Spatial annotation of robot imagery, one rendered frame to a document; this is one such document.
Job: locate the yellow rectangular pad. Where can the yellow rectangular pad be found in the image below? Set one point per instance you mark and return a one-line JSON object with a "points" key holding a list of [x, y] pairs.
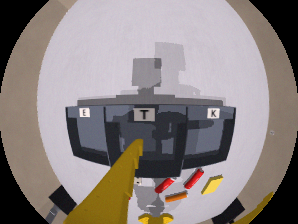
{"points": [[212, 185]]}

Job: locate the orange battery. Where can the orange battery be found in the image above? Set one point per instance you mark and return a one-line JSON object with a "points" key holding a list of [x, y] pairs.
{"points": [[176, 197]]}

